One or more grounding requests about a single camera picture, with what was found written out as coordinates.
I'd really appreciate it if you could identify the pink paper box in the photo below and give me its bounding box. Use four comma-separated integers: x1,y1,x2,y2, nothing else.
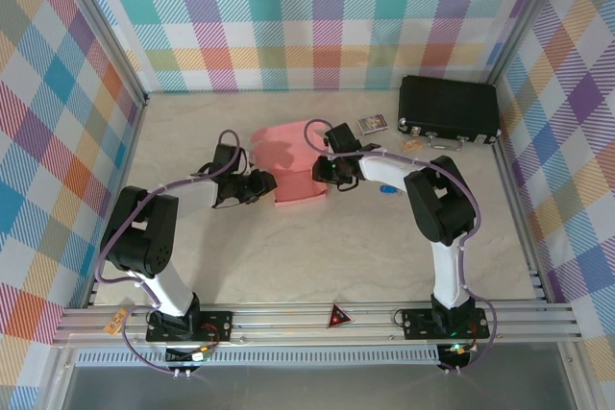
252,120,329,209

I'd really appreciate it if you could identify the printed playing card box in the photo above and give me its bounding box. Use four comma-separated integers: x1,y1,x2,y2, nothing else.
357,113,389,136

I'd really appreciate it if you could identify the black briefcase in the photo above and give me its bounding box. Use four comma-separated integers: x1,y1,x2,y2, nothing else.
396,75,504,153

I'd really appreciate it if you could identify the red triangle emblem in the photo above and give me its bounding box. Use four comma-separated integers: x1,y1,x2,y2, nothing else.
326,302,353,330

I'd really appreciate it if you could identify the left controller board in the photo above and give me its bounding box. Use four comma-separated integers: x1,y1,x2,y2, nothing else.
165,346,212,366

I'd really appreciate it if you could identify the controller board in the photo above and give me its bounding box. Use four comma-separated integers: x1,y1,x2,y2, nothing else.
165,346,212,366
439,343,477,369

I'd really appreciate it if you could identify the orange tag label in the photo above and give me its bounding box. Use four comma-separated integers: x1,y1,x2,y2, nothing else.
104,309,127,335

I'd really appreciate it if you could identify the grey metal sheet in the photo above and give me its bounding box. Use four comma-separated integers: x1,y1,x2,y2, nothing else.
60,364,578,410

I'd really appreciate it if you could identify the right controller board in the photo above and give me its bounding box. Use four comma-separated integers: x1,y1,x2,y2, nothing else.
439,343,477,369

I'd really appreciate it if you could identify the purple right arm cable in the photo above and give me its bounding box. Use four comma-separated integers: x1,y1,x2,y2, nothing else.
303,118,499,377

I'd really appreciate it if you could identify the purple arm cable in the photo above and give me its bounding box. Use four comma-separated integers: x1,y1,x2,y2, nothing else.
303,118,499,377
93,129,251,378

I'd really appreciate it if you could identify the aluminium left side rail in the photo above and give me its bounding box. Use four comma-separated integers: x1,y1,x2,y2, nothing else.
84,92,150,308

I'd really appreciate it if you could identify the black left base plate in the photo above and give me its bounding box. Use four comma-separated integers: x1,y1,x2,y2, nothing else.
145,309,235,345

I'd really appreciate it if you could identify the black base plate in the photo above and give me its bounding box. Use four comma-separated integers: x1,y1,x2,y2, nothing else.
145,309,235,345
401,306,491,340

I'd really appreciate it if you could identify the aluminium frame rail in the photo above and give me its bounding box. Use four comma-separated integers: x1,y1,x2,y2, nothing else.
51,302,585,347

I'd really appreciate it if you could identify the aluminium right side rail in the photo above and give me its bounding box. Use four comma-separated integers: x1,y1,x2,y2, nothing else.
492,133,552,305

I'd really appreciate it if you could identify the slotted grey cable duct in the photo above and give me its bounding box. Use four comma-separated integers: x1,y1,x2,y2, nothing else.
75,345,442,367

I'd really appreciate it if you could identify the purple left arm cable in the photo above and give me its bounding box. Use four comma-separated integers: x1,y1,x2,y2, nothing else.
93,129,251,378

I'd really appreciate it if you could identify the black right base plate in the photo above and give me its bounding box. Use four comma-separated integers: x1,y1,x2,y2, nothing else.
401,306,491,340

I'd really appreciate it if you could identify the aluminium left frame post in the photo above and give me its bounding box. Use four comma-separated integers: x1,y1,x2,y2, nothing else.
47,0,151,109

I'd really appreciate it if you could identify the aluminium frame post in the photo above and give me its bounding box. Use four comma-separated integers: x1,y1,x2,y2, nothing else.
484,0,566,87
47,0,151,109

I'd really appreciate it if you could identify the aluminium right frame post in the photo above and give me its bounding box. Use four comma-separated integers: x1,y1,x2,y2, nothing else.
484,0,566,87

